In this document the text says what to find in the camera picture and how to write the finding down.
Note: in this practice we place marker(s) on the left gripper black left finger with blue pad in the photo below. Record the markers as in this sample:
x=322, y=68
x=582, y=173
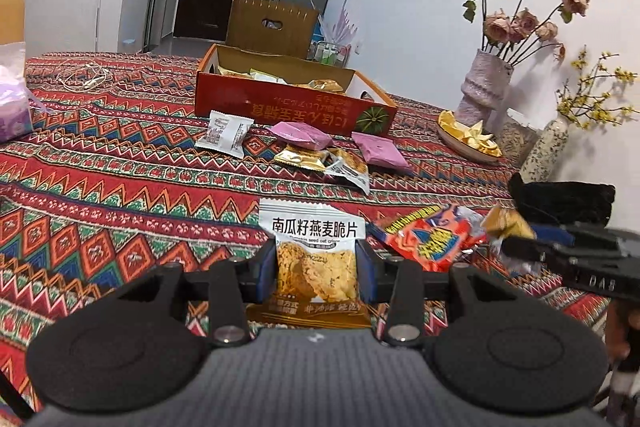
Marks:
x=143, y=343

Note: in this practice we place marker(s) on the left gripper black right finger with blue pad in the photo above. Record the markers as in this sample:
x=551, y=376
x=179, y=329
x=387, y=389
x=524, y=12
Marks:
x=488, y=342

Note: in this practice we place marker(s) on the orange red snack packet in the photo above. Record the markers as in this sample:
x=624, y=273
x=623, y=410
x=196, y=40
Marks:
x=435, y=236

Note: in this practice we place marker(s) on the white pumpkin seed crisp packet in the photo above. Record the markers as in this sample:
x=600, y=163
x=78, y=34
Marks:
x=317, y=280

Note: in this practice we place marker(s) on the pink snack packet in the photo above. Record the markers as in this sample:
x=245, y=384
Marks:
x=301, y=135
x=380, y=152

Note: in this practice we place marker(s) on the speckled white vase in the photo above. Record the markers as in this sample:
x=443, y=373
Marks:
x=541, y=160

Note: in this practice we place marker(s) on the glass jar of seeds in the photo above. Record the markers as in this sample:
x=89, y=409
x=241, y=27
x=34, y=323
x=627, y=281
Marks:
x=517, y=137

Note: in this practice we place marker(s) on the yellow flower branches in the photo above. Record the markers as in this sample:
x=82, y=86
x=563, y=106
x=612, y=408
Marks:
x=595, y=94

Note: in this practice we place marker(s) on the patterned red tablecloth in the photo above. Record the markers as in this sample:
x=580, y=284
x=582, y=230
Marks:
x=110, y=184

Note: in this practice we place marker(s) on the plate of gold wrappers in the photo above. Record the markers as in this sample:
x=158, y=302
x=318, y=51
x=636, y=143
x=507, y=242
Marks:
x=470, y=142

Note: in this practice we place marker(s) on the pink textured vase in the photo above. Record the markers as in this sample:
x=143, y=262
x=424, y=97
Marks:
x=483, y=88

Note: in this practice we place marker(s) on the white gold snack packet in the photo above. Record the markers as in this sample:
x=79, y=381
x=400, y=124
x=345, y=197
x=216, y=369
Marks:
x=349, y=167

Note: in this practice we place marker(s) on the dried pink rose bouquet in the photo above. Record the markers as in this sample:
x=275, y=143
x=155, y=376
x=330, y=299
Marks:
x=517, y=35

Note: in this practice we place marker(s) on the purple plastic bag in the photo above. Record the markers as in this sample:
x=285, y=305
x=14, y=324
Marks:
x=16, y=100

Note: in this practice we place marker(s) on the clear plastic wrapper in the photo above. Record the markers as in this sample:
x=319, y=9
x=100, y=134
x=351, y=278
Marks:
x=84, y=78

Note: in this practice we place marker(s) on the red cardboard snack box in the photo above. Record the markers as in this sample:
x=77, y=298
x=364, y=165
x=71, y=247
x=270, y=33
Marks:
x=272, y=88

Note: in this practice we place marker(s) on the brown wooden chair back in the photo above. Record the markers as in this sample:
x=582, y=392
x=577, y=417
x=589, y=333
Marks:
x=271, y=27

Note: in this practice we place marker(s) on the wire basket of items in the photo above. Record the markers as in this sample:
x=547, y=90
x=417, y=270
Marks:
x=328, y=53

